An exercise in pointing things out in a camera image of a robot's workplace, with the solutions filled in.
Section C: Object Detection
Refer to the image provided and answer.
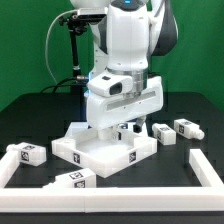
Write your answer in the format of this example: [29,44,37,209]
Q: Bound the white U-shaped fence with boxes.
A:
[0,149,224,213]

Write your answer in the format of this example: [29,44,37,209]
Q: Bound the grey camera cable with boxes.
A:
[45,9,79,86]

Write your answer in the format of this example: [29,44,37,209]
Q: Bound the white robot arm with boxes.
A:
[70,0,178,139]

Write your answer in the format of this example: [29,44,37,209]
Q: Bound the white square tabletop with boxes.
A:
[52,128,157,178]

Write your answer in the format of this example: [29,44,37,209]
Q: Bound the white marker sheet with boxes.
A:
[65,122,148,137]

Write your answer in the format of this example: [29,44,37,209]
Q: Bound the silver camera on stand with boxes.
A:
[77,7,108,22]

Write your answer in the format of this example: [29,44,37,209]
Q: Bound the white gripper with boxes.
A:
[86,76,163,140]

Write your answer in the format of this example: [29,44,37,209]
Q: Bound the black camera stand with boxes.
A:
[59,14,87,94]

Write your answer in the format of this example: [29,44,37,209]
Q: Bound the black cables at base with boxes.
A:
[39,75,90,94]

